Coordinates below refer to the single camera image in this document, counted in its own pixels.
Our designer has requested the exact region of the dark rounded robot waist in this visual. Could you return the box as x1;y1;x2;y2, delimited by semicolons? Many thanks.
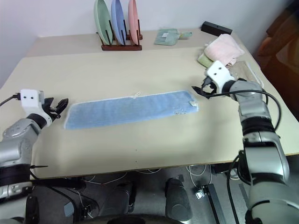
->
87;213;187;224

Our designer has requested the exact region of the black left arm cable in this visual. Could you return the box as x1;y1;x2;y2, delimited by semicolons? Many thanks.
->
0;93;22;107

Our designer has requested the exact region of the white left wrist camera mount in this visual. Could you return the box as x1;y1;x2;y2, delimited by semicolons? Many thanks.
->
20;89;52;128

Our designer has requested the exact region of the blue microfibre towel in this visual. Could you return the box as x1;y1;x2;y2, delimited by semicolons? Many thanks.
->
63;90;200;130

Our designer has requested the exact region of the folded beige towel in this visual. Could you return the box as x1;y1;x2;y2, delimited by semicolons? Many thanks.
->
226;61;265;87

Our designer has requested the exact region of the brown wooden furniture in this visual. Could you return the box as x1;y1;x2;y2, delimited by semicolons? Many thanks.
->
256;0;299;157

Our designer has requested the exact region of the green plate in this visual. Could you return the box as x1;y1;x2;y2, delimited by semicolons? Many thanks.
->
93;0;112;45

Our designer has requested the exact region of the black rectangular box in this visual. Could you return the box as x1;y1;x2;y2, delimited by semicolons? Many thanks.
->
200;21;233;36

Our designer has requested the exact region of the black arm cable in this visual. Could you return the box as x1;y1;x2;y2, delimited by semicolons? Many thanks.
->
0;93;22;107
209;91;283;224

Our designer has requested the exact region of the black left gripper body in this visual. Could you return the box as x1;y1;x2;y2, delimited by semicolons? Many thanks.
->
42;102;61;121

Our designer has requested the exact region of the black metal bar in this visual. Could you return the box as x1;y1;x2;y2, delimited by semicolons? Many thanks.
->
201;183;240;224

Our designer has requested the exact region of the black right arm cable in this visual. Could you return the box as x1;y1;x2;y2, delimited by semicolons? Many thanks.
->
209;91;283;224

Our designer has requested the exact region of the small green cloth loop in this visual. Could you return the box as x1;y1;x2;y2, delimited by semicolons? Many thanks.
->
178;31;193;40

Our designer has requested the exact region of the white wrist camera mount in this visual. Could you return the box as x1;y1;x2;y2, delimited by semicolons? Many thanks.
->
204;60;235;89
20;89;52;128

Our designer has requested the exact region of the dark wooden plate rack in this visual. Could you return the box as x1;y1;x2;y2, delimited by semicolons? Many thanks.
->
96;19;143;52

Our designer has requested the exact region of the dark rounded robot leg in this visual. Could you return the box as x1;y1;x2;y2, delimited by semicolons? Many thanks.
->
164;177;192;221
99;172;137;214

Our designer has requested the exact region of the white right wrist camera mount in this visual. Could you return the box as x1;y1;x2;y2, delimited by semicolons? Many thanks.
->
204;60;235;89

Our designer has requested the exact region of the white floor cable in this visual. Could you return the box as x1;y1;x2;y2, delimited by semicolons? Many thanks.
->
185;164;213;190

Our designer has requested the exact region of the pink plate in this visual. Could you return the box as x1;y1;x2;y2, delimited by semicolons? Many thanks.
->
128;0;140;45

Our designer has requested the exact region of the blue plate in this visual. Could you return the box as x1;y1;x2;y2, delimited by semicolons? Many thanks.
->
110;0;127;45

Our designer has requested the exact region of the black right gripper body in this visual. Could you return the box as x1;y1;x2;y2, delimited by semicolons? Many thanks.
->
201;77;220;94

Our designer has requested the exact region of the folded light green towel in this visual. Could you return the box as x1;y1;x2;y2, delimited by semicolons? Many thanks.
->
197;53;214;69

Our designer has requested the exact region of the folded green cloth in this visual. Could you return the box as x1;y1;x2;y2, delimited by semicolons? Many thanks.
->
153;28;180;46

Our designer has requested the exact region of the folded pink towel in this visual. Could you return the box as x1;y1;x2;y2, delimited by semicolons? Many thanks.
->
204;33;245;66

